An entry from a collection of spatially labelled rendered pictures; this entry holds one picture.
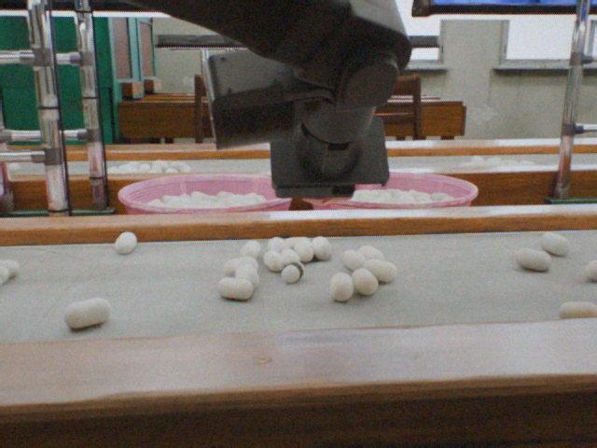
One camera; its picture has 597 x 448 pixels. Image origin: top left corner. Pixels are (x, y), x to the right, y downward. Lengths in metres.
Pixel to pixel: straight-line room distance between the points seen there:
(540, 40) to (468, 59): 0.65
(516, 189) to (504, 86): 4.84
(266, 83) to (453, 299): 0.29
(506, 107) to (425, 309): 5.52
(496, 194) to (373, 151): 0.67
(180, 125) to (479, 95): 3.34
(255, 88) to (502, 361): 0.24
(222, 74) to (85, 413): 0.23
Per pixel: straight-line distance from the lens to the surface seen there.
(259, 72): 0.43
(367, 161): 0.54
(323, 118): 0.45
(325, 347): 0.43
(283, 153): 0.53
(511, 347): 0.46
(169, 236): 0.78
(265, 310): 0.56
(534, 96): 6.14
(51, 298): 0.63
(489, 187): 1.18
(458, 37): 5.89
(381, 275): 0.62
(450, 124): 3.45
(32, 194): 1.14
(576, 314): 0.57
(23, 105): 3.47
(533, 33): 6.10
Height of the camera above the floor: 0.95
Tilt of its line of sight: 15 degrees down
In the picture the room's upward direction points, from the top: straight up
